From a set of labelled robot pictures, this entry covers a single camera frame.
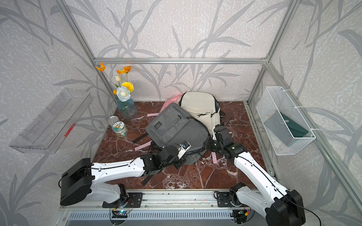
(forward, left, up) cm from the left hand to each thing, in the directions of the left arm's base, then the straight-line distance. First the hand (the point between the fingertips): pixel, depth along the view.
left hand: (186, 155), depth 79 cm
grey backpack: (+20, +7, 0) cm, 21 cm away
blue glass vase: (+35, +44, -1) cm, 56 cm away
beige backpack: (+42, -14, -5) cm, 45 cm away
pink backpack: (+50, +11, -7) cm, 52 cm away
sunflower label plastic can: (+20, +45, -3) cm, 49 cm away
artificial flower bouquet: (+29, +37, +22) cm, 52 cm away
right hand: (+6, -10, +4) cm, 13 cm away
